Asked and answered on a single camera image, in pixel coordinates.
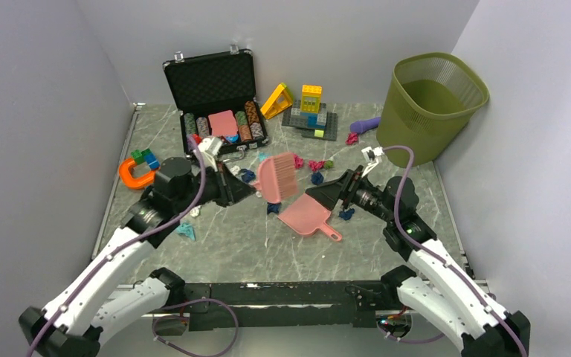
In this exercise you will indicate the toy brick tower on baseplate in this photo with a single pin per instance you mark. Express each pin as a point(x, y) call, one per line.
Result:
point(311, 116)

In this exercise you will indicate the black poker chip case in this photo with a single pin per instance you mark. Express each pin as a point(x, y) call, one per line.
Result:
point(207, 84)

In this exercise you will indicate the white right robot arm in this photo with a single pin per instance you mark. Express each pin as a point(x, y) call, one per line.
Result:
point(431, 282)

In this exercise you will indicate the dark blue scrap right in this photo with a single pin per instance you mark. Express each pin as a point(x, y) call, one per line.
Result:
point(346, 214)

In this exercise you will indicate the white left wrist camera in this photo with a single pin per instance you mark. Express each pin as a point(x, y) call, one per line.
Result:
point(209, 148)

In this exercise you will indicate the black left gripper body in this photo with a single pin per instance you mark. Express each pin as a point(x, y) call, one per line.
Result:
point(215, 186)

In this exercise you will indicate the magenta paper scrap near bin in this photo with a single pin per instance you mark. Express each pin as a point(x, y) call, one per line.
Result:
point(352, 139)

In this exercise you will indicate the teal paper scrap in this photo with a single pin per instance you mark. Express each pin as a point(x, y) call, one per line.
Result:
point(186, 229)

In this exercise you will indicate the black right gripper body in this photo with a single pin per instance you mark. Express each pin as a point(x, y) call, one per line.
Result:
point(356, 189)

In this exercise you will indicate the pink hand brush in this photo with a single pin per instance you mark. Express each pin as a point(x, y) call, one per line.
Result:
point(276, 178)

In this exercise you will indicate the large magenta paper scrap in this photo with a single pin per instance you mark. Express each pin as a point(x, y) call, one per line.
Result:
point(299, 162)

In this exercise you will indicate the dark blue scrap left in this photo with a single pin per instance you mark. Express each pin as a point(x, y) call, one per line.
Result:
point(247, 176)

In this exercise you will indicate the magenta paper scrap centre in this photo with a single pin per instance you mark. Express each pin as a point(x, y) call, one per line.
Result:
point(316, 165)

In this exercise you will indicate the white paper scrap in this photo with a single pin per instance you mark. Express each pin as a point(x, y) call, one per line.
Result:
point(195, 212)
point(235, 170)

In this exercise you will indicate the yellow triangular toy block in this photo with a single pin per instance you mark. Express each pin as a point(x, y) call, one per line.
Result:
point(280, 99)

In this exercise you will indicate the dark blue scrap by dustpan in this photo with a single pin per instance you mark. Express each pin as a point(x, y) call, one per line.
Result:
point(273, 208)

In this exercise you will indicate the green mesh waste bin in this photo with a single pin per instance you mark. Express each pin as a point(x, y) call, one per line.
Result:
point(431, 98)

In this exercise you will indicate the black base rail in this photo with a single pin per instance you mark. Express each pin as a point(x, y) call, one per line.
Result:
point(358, 303)

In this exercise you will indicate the purple cylindrical toy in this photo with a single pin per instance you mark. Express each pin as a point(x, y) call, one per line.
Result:
point(361, 126)

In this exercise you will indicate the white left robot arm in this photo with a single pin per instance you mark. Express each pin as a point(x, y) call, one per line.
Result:
point(83, 317)

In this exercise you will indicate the pink dustpan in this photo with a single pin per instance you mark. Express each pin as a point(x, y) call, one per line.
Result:
point(305, 216)

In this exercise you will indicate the white paper scrap upper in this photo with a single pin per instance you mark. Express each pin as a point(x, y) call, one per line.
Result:
point(235, 170)

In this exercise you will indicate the white paper scrap left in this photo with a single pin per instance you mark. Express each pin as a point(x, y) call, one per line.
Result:
point(195, 212)

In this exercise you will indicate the green blue toy bricks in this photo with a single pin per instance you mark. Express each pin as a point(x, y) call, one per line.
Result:
point(147, 157)

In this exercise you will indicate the dark blue paper scrap centre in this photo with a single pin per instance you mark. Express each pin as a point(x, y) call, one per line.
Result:
point(317, 178)

